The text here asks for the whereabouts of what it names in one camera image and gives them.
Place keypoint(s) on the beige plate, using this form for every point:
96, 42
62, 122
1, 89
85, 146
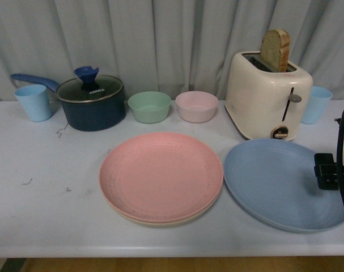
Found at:
167, 224

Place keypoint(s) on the left light blue cup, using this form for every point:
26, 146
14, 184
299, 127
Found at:
35, 102

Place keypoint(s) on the light blue cup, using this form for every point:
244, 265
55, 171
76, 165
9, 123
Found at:
35, 102
317, 103

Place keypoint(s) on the right light blue cup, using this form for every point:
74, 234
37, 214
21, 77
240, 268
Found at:
317, 103

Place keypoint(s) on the blue plate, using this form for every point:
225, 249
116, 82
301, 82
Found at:
275, 182

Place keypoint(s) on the bread slice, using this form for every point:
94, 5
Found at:
275, 49

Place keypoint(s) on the glass pot lid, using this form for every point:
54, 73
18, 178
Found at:
88, 86

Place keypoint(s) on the grey curtain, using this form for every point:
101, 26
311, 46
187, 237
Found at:
167, 46

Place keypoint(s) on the green bowl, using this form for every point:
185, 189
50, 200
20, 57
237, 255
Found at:
150, 107

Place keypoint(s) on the pink bowl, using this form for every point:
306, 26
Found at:
196, 106

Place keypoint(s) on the dark blue saucepan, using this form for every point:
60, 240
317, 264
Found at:
93, 116

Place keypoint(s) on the pink plate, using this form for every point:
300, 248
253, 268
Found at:
161, 177

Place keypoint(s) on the cream toaster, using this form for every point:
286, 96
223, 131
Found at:
263, 103

